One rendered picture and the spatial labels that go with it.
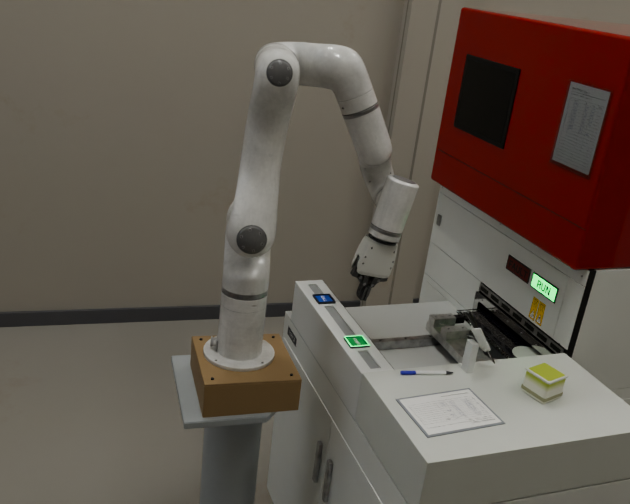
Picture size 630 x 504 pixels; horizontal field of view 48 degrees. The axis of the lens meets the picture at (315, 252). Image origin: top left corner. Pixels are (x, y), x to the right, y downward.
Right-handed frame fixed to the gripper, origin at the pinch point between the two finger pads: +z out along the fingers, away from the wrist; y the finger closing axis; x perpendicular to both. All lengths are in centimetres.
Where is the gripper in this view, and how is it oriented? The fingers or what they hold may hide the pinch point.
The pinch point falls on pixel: (363, 291)
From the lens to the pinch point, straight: 185.1
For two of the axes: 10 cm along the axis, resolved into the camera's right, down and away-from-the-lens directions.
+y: -8.9, -1.6, -4.2
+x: 3.3, 3.9, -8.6
